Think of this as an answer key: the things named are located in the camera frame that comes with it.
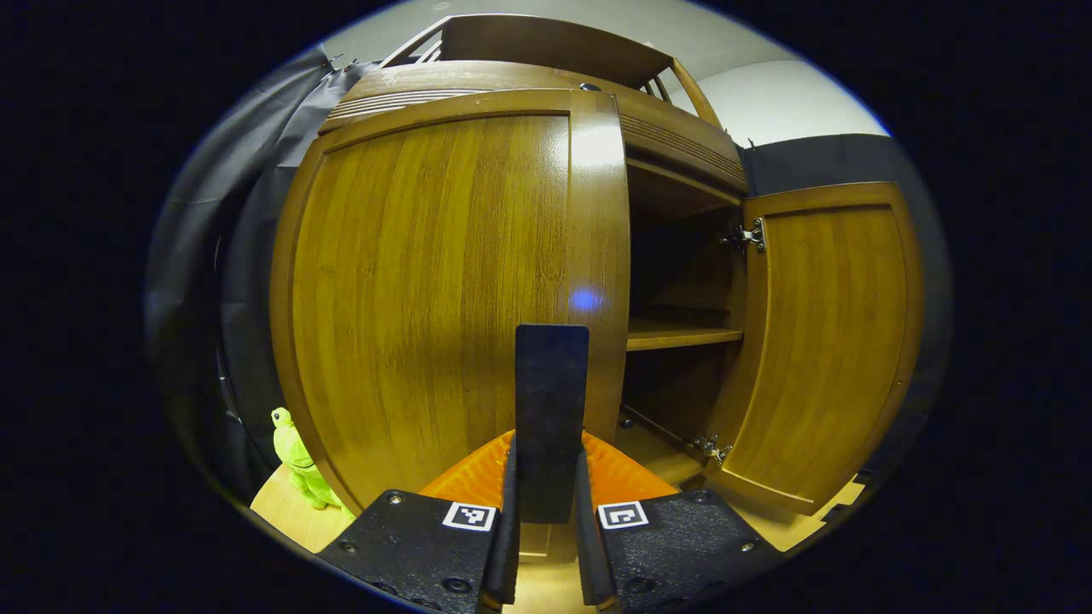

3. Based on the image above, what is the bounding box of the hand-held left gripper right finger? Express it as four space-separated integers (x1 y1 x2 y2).
573 431 781 614

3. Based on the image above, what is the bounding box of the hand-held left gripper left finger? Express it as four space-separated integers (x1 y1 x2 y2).
316 431 521 614

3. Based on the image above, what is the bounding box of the black door handle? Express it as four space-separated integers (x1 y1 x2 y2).
514 323 590 524

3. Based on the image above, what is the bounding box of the wooden shoe cabinet door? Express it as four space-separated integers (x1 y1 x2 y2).
704 181 925 517
269 88 632 525

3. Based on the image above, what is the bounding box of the wooden double-door shoe cabinet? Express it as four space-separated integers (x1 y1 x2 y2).
269 13 926 564

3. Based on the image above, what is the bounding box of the green plush toy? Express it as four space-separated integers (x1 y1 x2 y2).
270 407 346 513

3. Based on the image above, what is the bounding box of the wooden inner shelf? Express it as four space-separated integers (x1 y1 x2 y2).
627 320 745 352

